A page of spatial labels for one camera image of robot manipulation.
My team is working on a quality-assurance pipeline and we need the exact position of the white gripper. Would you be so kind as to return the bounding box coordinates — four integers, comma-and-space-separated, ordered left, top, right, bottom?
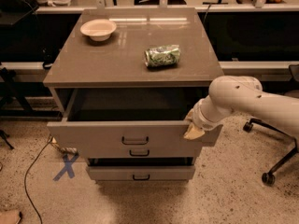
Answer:
183, 97, 234, 140

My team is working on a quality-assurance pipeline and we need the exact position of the grey top drawer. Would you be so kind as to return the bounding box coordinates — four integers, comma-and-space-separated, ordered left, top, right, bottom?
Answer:
48, 88, 221, 158

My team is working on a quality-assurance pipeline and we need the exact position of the grey drawer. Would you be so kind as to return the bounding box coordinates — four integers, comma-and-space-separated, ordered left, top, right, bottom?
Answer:
48, 88, 221, 158
87, 166, 195, 181
87, 146, 201, 158

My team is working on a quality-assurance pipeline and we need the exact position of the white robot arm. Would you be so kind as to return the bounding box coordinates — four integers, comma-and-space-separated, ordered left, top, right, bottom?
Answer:
184, 76, 299, 140

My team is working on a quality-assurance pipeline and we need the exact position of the grey drawer cabinet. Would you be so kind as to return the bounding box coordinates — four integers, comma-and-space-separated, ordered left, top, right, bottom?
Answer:
44, 7, 223, 168

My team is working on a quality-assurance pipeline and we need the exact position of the grey bottom drawer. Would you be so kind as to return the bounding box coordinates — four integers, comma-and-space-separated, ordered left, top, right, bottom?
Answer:
87, 166, 195, 181

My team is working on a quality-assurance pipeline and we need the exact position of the grey middle drawer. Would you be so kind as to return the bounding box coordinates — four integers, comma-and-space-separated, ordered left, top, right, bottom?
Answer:
87, 146, 201, 158

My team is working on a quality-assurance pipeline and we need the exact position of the crushed green soda can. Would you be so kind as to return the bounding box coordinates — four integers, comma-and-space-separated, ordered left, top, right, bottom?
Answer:
145, 45, 181, 68

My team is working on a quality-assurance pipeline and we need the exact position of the black office chair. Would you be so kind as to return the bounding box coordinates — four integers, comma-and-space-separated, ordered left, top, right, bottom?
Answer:
242, 63, 299, 187

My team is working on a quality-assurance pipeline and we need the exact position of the blue tape cross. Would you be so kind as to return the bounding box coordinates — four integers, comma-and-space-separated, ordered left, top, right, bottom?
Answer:
53, 154, 78, 181

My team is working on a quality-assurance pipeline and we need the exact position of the white paper bowl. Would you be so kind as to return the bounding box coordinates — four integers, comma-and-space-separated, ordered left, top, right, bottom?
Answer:
80, 19, 117, 42

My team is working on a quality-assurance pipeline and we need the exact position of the tan object at corner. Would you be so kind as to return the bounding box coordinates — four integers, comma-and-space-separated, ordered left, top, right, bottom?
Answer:
0, 210, 21, 224

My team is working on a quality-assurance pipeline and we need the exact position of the wire basket with items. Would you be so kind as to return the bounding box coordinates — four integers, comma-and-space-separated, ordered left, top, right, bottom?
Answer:
50, 137, 78, 155

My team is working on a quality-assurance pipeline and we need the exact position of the black floor cable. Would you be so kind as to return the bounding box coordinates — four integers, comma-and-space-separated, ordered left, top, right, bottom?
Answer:
23, 140, 52, 224

